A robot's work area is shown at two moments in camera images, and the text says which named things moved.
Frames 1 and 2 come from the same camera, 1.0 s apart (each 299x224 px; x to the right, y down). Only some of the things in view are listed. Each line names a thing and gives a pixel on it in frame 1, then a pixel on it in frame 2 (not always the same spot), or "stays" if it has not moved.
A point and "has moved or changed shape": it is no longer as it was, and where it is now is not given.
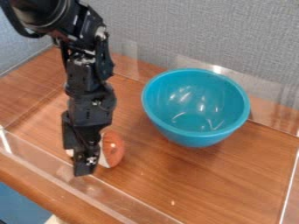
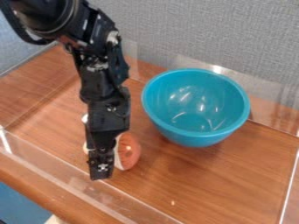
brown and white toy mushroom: x=112 y=148 has moved or changed shape
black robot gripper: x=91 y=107 to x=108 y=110
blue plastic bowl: x=198 y=104 stays
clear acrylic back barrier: x=272 y=97 stays
